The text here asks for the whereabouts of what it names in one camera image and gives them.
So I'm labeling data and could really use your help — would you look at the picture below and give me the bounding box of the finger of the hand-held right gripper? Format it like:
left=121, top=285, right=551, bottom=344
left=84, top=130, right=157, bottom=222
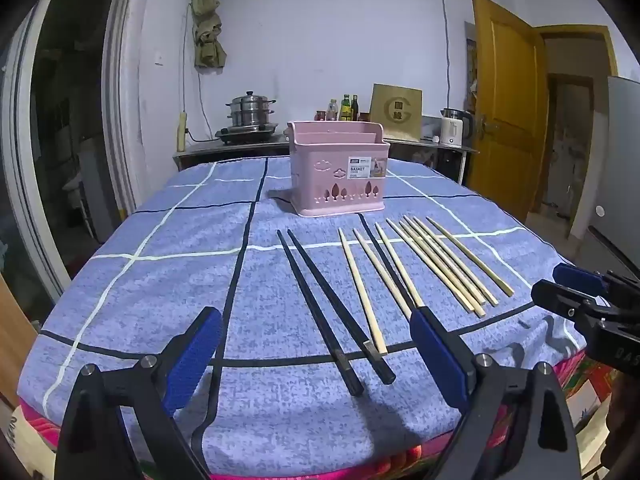
left=531, top=280, right=608, bottom=321
left=552, top=263, right=608, bottom=295

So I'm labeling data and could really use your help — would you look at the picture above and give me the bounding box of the gold paper gift bag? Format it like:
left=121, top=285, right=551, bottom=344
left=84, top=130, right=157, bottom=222
left=369, top=84, right=424, bottom=142

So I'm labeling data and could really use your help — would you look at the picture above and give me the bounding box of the yellow wooden door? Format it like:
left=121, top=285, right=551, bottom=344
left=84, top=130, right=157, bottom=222
left=470, top=0, right=549, bottom=222

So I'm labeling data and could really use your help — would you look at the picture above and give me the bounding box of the pink plastic utensil basket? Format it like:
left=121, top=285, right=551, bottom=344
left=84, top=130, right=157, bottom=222
left=286, top=121, right=391, bottom=218

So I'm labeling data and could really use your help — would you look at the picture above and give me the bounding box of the grey refrigerator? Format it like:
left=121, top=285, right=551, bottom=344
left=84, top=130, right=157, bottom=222
left=570, top=76, right=640, bottom=281

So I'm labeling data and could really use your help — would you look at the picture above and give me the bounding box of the glass sliding door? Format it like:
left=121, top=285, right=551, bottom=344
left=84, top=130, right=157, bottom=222
left=0, top=0, right=128, bottom=311

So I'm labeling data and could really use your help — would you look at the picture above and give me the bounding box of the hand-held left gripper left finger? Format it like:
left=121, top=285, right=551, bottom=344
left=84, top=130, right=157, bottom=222
left=56, top=306, right=223, bottom=480

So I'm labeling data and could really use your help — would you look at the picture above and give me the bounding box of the blue plaid tablecloth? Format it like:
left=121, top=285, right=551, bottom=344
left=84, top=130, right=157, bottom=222
left=17, top=156, right=588, bottom=478

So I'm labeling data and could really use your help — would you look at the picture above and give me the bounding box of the metal shelf table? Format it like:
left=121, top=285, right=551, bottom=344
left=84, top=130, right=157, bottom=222
left=389, top=137, right=481, bottom=184

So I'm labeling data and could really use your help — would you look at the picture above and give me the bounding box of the wooden chopstick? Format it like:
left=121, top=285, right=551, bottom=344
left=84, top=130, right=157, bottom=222
left=337, top=227, right=388, bottom=357
left=404, top=215, right=487, bottom=306
left=386, top=219, right=477, bottom=315
left=412, top=215, right=500, bottom=307
left=426, top=216, right=515, bottom=297
left=374, top=222, right=424, bottom=309
left=398, top=217, right=487, bottom=318
left=352, top=227, right=414, bottom=321

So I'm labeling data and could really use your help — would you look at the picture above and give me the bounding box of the metal stove table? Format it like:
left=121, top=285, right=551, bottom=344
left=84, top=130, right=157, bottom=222
left=172, top=137, right=292, bottom=172

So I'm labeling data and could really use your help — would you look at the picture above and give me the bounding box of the black cooktop stove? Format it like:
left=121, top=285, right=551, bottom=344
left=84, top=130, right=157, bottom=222
left=215, top=122, right=281, bottom=146

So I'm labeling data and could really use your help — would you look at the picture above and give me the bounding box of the green knotted curtain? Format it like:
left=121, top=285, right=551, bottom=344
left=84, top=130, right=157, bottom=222
left=192, top=0, right=227, bottom=69

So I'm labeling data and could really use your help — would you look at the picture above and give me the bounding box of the stainless steel steamer pot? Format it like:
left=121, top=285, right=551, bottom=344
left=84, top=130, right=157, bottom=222
left=227, top=91, right=277, bottom=128

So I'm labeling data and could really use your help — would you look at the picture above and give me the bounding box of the white electric kettle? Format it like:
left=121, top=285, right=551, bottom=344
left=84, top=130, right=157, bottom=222
left=440, top=107, right=474, bottom=147

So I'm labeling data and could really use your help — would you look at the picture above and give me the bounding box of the grey wall cable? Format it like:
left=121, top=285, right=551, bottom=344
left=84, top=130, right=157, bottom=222
left=439, top=0, right=452, bottom=111

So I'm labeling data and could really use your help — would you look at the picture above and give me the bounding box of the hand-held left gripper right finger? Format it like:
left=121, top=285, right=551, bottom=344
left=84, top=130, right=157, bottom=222
left=410, top=306, right=581, bottom=480

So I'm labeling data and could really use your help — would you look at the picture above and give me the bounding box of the black chopstick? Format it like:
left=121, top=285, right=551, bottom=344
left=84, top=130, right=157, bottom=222
left=287, top=229, right=397, bottom=386
left=358, top=213, right=420, bottom=312
left=276, top=229, right=365, bottom=397

